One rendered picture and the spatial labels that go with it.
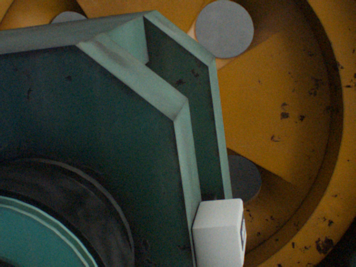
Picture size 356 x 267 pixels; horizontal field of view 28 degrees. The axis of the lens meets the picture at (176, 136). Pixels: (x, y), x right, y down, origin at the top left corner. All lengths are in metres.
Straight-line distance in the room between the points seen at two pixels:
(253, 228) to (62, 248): 0.73
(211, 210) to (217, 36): 3.46
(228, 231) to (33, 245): 0.18
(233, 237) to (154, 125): 0.12
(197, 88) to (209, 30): 3.22
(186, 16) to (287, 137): 0.25
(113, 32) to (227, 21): 3.37
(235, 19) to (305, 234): 2.98
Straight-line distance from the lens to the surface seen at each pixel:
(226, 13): 4.06
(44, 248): 0.49
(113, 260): 0.51
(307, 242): 1.16
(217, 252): 0.61
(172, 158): 0.57
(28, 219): 0.49
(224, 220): 0.61
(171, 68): 0.86
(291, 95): 1.12
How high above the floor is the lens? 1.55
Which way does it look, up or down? 13 degrees down
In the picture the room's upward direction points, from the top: 8 degrees counter-clockwise
